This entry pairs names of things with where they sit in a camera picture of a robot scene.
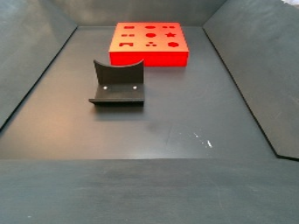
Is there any black curved holder stand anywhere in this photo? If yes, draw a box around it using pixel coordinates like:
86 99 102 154
89 60 146 105

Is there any red shape sorter box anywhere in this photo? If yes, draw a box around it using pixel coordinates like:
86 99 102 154
109 22 190 67

